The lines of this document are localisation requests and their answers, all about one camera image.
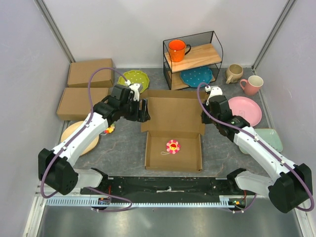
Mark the pink mug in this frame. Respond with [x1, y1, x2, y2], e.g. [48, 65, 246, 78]
[239, 75, 264, 96]

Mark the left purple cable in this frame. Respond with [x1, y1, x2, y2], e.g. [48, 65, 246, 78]
[39, 67, 131, 199]

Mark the blue dotted plate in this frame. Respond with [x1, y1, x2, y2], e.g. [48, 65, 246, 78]
[180, 66, 213, 88]

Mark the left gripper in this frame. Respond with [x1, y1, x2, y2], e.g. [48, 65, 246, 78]
[120, 97, 150, 122]

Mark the green dotted plate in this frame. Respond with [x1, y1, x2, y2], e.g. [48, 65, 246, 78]
[123, 70, 150, 94]

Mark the large cardboard box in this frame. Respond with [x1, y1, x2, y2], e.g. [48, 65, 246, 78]
[141, 90, 206, 172]

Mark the closed cardboard box front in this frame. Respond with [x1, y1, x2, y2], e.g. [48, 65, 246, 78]
[56, 87, 110, 121]

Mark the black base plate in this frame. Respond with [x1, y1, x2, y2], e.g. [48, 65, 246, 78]
[79, 172, 255, 205]

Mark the beige bird plate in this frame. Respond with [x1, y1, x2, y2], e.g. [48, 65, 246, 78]
[60, 121, 99, 156]

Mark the black wire wooden shelf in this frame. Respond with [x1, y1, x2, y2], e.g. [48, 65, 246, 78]
[162, 31, 223, 90]

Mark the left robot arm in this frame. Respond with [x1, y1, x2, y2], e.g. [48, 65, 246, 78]
[38, 83, 150, 195]

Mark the mint rectangular plate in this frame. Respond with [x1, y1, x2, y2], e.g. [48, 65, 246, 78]
[254, 128, 283, 153]

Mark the pink flower toy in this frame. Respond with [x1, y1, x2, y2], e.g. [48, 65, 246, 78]
[160, 139, 181, 155]

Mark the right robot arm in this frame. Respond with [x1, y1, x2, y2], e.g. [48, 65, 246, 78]
[200, 95, 315, 213]

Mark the closed cardboard box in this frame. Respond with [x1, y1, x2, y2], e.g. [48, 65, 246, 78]
[56, 87, 110, 121]
[67, 58, 115, 88]

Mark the pink round plate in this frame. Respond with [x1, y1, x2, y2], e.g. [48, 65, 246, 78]
[228, 96, 262, 127]

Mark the closed cardboard box rear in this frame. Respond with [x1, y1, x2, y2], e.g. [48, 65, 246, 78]
[67, 58, 115, 88]

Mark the beige ceramic mug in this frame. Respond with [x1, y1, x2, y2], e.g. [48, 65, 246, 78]
[225, 64, 243, 84]

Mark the rainbow flower toy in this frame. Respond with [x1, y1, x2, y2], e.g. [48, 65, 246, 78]
[104, 124, 115, 134]

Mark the grey cable duct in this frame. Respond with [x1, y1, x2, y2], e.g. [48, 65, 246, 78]
[45, 195, 234, 208]

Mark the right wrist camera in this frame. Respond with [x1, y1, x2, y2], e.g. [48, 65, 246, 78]
[204, 85, 223, 106]

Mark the orange mug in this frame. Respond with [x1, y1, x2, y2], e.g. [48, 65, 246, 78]
[168, 39, 191, 62]

